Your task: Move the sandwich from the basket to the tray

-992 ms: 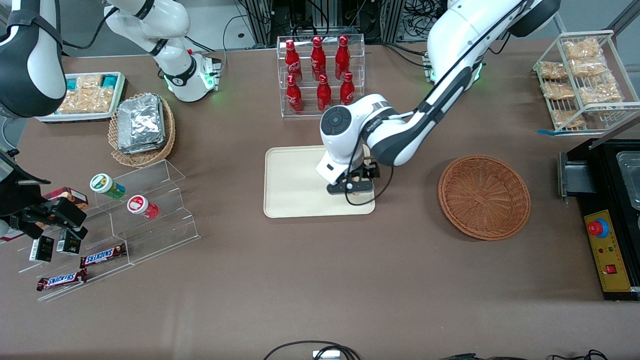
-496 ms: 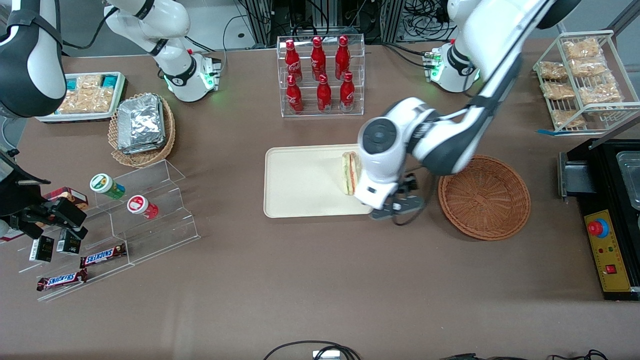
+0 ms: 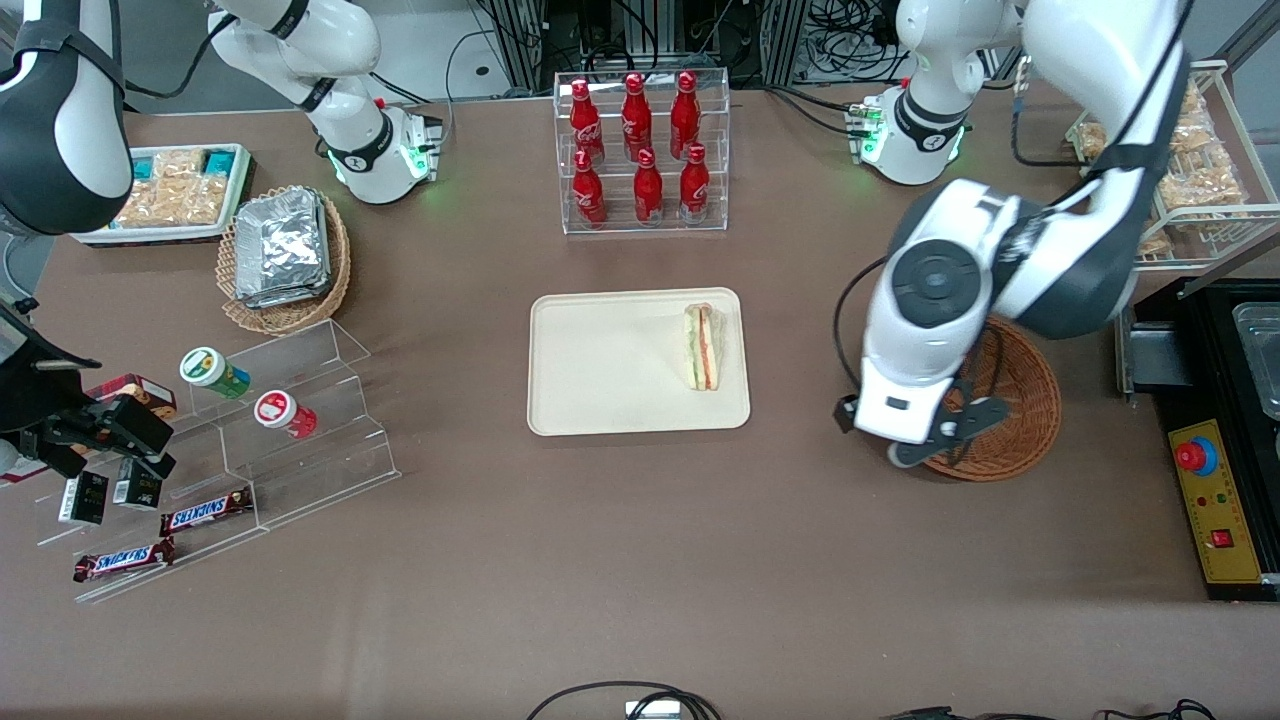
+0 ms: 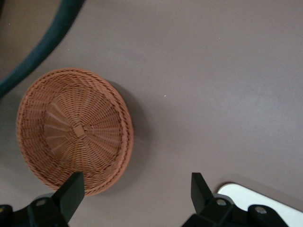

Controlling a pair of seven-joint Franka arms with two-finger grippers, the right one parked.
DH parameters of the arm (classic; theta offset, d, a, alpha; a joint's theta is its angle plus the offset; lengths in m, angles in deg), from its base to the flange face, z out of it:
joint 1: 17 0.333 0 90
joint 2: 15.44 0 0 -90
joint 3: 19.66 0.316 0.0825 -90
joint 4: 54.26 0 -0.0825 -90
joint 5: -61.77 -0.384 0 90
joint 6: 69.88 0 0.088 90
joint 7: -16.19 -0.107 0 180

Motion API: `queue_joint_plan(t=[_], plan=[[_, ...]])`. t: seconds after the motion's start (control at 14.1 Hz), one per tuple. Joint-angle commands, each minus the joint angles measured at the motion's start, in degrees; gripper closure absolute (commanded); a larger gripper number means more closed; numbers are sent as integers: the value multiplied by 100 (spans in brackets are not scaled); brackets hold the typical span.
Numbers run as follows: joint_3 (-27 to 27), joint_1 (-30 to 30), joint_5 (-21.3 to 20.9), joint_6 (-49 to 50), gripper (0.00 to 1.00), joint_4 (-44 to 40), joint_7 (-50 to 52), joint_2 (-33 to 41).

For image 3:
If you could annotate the clear acrylic bottle rack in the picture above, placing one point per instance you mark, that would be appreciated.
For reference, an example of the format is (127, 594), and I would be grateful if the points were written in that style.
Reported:
(716, 150)

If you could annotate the clear acrylic stepped shelf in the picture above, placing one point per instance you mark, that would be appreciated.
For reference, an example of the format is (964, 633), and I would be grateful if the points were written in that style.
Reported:
(200, 560)
(330, 470)

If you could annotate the cream rectangular tray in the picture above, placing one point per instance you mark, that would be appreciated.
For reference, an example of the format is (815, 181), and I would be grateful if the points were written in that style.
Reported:
(610, 360)

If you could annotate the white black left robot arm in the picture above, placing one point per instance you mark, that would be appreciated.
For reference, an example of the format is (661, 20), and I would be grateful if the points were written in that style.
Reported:
(1080, 250)

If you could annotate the clear bag of snacks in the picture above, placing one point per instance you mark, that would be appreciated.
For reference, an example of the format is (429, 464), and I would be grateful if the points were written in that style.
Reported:
(1205, 180)
(1192, 120)
(1092, 140)
(1155, 243)

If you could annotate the round brown wicker basket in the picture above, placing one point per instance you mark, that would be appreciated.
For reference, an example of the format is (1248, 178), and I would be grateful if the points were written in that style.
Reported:
(1020, 400)

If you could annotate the yellow control panel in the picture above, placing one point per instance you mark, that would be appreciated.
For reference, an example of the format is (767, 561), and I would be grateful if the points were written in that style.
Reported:
(1225, 500)

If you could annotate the small black carton box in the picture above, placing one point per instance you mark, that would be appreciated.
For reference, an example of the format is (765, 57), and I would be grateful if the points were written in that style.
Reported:
(83, 498)
(137, 485)

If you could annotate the oval light wicker basket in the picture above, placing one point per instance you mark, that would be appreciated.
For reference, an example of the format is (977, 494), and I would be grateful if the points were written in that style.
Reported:
(290, 318)

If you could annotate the white plastic crate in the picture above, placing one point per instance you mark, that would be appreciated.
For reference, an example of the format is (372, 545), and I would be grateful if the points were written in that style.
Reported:
(120, 237)

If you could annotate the black control box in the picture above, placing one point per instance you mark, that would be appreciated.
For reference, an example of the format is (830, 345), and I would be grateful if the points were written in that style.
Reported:
(1205, 335)

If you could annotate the red white lidded cup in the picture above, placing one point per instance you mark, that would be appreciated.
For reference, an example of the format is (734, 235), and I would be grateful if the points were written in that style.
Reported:
(272, 408)

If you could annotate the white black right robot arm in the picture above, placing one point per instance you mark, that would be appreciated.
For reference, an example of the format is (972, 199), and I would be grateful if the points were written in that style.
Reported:
(60, 120)

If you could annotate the brown tablecloth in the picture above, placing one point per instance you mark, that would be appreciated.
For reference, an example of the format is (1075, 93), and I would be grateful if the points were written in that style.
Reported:
(640, 560)

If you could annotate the red emergency stop button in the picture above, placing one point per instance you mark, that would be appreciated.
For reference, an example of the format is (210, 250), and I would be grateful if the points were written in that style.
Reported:
(1192, 455)

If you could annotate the clear plastic container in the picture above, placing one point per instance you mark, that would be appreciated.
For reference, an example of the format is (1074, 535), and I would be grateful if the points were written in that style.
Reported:
(1260, 350)

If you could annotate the clear cracker snack pack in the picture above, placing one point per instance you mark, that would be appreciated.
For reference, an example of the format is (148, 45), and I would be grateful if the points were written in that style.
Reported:
(200, 198)
(178, 165)
(145, 205)

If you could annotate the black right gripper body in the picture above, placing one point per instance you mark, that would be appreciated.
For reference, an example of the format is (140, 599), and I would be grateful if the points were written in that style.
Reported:
(38, 398)

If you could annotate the grey diagonal frame bar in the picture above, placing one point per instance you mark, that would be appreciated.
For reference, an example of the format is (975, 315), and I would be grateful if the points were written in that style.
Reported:
(1235, 258)
(1250, 30)

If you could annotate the Snickers chocolate bar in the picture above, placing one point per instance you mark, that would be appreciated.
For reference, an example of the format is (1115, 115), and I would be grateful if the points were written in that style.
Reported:
(205, 512)
(122, 560)

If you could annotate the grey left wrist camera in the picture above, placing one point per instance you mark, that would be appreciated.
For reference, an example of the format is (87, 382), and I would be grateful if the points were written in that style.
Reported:
(910, 455)

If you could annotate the small white device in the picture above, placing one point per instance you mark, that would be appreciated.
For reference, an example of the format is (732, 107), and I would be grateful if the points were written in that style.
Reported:
(652, 710)

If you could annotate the red cola bottle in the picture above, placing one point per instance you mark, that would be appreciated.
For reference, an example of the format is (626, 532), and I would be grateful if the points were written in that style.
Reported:
(588, 190)
(685, 112)
(694, 185)
(648, 190)
(586, 120)
(636, 115)

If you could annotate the plastic triangle sandwich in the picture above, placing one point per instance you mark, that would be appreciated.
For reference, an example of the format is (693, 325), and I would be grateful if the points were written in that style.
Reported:
(702, 350)

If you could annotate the green white lidded cup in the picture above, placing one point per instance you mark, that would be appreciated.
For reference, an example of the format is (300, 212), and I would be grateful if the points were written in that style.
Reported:
(205, 367)

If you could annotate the teal snack pack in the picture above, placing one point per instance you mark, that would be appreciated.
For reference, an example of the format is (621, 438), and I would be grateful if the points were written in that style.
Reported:
(143, 167)
(220, 162)

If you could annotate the red brown carton box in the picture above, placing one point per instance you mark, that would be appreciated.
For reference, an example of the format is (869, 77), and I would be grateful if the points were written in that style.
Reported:
(135, 388)

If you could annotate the grey metal block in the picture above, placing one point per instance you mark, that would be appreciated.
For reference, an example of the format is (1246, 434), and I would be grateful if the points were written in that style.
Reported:
(1150, 355)

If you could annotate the silver aluminium profile post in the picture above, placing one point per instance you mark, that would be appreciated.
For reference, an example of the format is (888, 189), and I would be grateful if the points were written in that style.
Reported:
(522, 40)
(785, 40)

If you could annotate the silver foil packet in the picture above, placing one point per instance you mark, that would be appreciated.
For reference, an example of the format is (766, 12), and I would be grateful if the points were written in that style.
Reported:
(280, 245)
(290, 299)

